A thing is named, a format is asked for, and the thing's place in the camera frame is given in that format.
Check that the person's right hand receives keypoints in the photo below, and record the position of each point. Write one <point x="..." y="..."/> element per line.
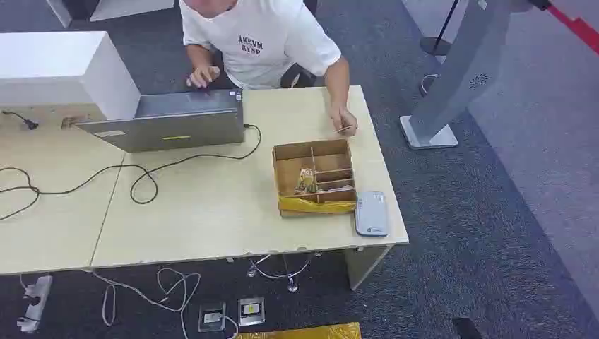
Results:
<point x="203" y="76"/>

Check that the person's left hand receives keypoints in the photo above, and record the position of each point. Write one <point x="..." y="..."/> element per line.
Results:
<point x="342" y="118"/>

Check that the grey laptop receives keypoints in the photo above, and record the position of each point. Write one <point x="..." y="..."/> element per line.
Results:
<point x="178" y="126"/>

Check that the black chair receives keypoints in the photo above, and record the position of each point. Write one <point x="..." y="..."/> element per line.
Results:
<point x="299" y="75"/>

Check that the person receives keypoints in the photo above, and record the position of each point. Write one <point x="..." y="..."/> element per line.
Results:
<point x="262" y="47"/>

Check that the wooden compartment box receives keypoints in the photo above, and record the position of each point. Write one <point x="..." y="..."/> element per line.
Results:
<point x="292" y="161"/>

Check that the colourful printed card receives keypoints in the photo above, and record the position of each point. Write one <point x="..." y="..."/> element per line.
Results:
<point x="306" y="181"/>

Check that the grey-white card reader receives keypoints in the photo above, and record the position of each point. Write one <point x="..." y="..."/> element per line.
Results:
<point x="371" y="215"/>

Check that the white cabinet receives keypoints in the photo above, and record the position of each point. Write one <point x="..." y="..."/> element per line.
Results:
<point x="117" y="7"/>

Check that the grey kiosk stand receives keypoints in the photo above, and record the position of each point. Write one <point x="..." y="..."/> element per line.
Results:
<point x="461" y="70"/>

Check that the large pale desk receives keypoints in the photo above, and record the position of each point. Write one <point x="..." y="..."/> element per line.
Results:
<point x="224" y="220"/>

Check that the white box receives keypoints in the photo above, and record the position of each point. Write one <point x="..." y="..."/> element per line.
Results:
<point x="56" y="65"/>

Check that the floor socket with yellow label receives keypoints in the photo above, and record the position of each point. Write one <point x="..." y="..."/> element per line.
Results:
<point x="251" y="311"/>

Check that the yellow plastic bag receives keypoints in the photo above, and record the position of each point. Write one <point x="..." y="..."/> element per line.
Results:
<point x="304" y="332"/>

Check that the small pale desk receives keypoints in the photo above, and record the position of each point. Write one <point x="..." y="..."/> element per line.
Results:
<point x="51" y="234"/>

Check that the floor socket with white plug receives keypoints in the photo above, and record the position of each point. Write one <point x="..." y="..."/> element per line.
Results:
<point x="212" y="316"/>

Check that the red barrier belt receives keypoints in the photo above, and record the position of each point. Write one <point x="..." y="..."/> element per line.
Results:
<point x="578" y="25"/>

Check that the white power strip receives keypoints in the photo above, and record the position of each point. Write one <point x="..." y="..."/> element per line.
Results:
<point x="35" y="301"/>

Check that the black stanchion post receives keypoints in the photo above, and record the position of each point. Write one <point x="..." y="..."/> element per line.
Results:
<point x="436" y="44"/>

